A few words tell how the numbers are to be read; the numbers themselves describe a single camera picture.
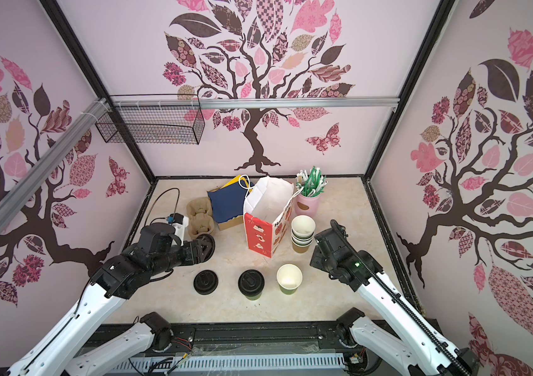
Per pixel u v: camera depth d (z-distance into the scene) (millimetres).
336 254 545
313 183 945
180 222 631
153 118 949
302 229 870
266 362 697
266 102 931
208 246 692
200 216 965
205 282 833
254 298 785
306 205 969
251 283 741
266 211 1033
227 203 1076
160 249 517
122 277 450
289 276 824
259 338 747
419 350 392
